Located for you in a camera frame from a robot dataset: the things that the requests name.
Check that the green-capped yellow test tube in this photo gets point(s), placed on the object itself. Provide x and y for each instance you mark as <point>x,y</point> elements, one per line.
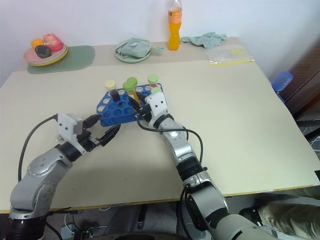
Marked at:
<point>130,85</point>

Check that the pale green plate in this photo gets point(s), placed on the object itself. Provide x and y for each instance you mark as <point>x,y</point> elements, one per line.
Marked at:
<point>120,56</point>

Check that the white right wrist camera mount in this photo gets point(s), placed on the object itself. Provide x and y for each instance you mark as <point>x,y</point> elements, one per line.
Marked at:
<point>157,103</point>

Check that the dark wooden cabinet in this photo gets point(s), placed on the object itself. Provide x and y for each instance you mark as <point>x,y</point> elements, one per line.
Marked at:
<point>306,82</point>

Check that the clear plastic package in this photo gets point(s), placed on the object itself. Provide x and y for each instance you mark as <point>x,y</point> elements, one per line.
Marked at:
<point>136,47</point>

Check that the dark purple toy fruit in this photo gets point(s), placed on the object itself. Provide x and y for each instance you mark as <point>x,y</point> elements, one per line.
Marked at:
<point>43,51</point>

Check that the pale green cloth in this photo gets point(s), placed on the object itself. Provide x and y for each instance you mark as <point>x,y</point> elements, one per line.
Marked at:
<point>207,40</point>

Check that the pale-green-capped red test tube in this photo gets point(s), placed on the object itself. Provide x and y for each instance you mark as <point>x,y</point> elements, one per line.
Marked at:
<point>152,79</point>

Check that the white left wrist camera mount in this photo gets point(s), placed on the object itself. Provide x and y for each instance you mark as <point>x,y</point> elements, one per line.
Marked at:
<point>65,126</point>

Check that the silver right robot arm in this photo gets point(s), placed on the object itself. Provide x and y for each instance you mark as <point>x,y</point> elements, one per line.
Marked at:
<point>185,150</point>

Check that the blue test tube rack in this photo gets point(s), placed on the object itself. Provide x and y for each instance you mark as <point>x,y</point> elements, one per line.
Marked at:
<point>115,113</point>

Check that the pink toy peach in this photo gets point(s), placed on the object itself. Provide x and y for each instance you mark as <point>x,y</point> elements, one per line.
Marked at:
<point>53,41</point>

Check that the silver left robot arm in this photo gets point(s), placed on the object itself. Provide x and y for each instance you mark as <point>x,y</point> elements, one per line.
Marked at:
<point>40,172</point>

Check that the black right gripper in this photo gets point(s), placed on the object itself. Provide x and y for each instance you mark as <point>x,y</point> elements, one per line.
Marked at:
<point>145,113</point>

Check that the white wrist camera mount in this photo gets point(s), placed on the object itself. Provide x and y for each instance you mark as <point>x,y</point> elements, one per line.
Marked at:
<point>157,103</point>
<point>65,126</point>

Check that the orange toy fruit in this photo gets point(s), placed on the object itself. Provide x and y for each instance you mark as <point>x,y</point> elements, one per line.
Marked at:
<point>37,43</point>

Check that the clear zip bag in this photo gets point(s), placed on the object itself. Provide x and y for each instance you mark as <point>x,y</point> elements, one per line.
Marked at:
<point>227,55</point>

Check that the orange soda bottle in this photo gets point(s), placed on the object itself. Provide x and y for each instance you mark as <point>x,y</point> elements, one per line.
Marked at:
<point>174,32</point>

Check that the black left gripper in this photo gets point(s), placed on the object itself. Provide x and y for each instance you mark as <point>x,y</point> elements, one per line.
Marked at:
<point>90,141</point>

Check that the green placemat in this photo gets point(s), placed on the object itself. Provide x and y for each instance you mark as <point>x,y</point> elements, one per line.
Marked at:
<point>80,58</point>

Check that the yellow-capped dark red test tube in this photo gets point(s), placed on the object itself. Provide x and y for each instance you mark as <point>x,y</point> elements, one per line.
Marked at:
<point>115,94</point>

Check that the grey fabric bundle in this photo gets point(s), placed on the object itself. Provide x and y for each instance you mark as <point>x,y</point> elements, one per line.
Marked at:
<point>290,220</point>

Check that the stack of pastel plates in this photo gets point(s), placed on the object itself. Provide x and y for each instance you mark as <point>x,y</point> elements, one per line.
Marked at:
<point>53,56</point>

